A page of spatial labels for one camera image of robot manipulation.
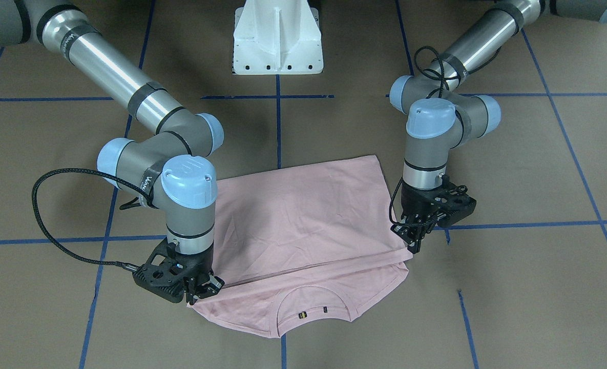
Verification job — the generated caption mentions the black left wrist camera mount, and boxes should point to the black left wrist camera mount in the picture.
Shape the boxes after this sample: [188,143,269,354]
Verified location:
[432,174,477,228]

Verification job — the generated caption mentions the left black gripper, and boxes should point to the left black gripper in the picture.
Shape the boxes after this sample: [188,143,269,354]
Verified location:
[399,180,439,254]

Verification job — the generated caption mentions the pink snoopy t-shirt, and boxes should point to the pink snoopy t-shirt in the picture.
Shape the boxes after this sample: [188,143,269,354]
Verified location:
[193,156,412,338]

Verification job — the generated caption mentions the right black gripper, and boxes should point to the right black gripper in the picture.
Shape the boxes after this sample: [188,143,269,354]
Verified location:
[167,245,225,302]

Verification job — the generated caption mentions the white pedestal column base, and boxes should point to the white pedestal column base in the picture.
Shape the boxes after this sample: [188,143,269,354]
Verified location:
[232,1,324,75]

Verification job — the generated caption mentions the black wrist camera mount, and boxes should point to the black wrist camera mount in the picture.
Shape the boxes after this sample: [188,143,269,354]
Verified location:
[132,250,185,303]
[432,174,477,228]

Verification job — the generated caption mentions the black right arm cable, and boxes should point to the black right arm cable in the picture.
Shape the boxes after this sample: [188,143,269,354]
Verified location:
[31,168,155,272]

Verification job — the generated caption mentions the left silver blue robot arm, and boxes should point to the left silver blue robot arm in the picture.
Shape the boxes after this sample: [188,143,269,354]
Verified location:
[389,1,607,254]

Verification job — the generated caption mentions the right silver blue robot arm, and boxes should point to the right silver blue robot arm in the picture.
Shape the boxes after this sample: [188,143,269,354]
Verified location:
[0,1,224,305]

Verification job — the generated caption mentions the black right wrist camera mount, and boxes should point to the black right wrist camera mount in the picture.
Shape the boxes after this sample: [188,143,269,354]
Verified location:
[132,250,185,303]

